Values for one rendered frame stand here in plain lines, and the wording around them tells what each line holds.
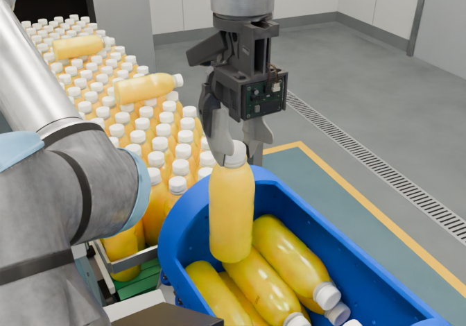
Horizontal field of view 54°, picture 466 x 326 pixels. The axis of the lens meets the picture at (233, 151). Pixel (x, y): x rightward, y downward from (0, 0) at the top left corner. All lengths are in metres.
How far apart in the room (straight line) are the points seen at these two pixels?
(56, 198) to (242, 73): 0.25
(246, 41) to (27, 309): 0.35
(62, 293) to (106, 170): 0.16
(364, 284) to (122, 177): 0.46
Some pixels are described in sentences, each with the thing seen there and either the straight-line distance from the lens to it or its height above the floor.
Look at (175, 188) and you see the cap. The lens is 1.01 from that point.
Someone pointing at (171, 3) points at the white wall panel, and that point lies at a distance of 5.28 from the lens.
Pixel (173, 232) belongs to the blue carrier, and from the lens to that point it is 0.79.
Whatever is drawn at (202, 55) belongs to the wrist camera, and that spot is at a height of 1.48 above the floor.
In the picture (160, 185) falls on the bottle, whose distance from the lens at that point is 1.06.
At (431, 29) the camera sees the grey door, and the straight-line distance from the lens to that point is 5.09.
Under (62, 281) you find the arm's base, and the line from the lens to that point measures 0.48.
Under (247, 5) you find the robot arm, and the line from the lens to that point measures 0.52.
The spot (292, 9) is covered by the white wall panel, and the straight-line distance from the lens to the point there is 5.95.
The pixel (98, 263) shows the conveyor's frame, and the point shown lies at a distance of 1.15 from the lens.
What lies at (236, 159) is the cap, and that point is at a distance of 0.64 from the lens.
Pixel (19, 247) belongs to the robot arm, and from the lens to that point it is 0.47.
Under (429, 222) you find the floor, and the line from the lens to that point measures 2.83.
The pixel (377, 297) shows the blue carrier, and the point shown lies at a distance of 0.82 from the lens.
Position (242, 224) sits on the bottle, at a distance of 0.70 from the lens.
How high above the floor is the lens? 1.69
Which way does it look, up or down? 31 degrees down
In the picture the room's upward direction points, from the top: straight up
